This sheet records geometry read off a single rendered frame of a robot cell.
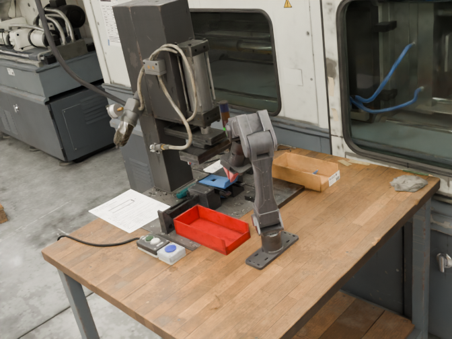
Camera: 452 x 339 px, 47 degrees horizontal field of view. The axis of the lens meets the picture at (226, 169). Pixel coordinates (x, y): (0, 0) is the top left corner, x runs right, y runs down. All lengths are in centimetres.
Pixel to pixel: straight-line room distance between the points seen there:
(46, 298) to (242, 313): 207
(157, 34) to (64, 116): 318
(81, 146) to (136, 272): 344
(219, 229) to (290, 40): 94
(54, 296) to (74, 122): 208
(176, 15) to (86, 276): 92
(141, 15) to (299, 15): 72
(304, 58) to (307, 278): 108
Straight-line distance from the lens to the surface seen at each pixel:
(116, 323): 299
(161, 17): 178
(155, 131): 202
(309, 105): 236
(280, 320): 142
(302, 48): 229
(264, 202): 155
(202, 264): 166
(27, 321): 326
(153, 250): 173
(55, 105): 489
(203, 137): 185
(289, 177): 203
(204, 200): 190
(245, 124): 146
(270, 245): 162
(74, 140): 501
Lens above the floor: 186
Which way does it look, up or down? 25 degrees down
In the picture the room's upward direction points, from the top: 10 degrees counter-clockwise
